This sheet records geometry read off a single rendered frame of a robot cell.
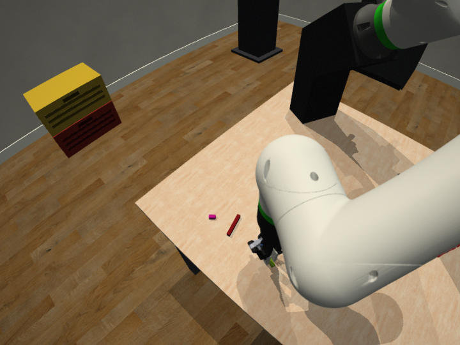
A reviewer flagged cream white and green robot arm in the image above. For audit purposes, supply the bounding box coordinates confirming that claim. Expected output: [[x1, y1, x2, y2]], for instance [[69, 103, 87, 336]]
[[256, 0, 460, 308]]

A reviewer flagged dark red rod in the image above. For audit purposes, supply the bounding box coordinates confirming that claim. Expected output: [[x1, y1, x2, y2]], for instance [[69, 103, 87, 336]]
[[227, 214, 240, 236]]

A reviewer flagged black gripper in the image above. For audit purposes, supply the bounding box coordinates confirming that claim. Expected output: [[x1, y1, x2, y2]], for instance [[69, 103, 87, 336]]
[[247, 230, 282, 265]]

